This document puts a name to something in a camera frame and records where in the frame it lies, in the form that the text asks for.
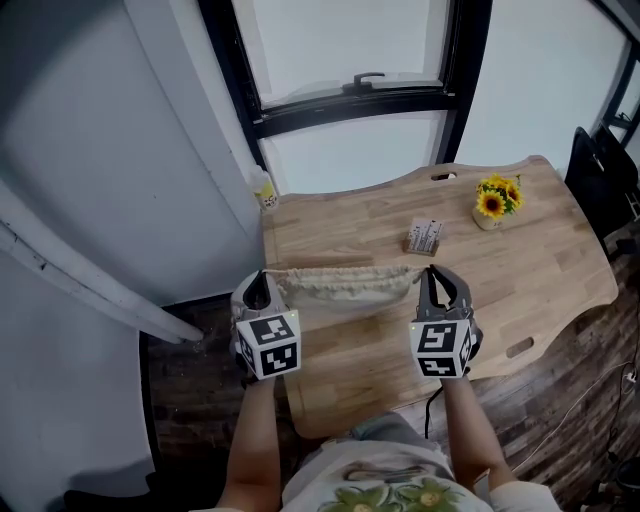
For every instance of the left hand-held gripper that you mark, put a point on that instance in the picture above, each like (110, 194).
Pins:
(272, 345)

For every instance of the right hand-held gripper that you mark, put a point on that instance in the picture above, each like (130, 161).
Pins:
(442, 347)

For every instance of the beige drawstring cloth bag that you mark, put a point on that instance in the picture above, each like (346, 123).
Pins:
(345, 290)

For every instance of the person's left forearm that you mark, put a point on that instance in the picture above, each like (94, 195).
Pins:
(250, 440)

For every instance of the person's right forearm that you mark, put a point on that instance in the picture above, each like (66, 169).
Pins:
(470, 430)

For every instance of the wooden card holder with cards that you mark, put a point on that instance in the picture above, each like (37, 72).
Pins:
(424, 237)

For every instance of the yellow and white bottle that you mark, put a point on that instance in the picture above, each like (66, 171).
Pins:
(266, 192)

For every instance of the potted sunflower bouquet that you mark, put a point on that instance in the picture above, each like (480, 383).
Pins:
(495, 202)

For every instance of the person's grey denim shorts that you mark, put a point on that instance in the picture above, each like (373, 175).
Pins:
(395, 430)

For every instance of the white standing pipe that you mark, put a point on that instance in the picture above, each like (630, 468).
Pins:
(100, 295)

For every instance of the black mesh office chair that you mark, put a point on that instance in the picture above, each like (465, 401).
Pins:
(600, 180)

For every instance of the person's white floral shirt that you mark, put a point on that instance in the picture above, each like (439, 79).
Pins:
(385, 490)

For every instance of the white plug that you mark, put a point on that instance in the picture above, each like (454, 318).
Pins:
(631, 376)

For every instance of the black bulky object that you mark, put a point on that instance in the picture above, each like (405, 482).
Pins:
(115, 495)

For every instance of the black window frame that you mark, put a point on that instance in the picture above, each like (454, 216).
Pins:
(350, 107)

